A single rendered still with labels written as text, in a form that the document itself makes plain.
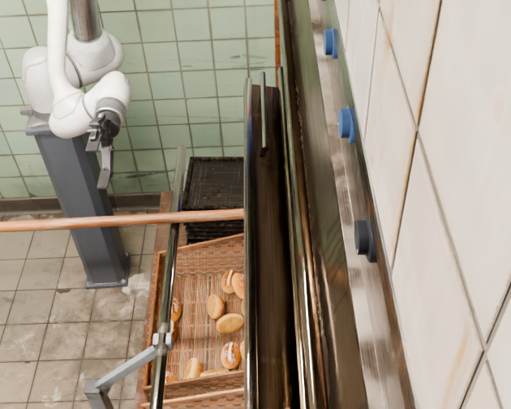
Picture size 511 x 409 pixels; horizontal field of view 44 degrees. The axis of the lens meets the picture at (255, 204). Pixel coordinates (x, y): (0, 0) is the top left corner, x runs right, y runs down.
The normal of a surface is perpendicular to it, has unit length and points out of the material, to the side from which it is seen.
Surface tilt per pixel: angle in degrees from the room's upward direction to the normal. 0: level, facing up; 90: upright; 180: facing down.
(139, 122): 90
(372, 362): 0
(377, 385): 0
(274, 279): 11
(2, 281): 0
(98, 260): 90
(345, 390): 69
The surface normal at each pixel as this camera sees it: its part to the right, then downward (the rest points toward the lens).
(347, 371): -0.95, -0.18
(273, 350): 0.15, -0.69
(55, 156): 0.06, 0.72
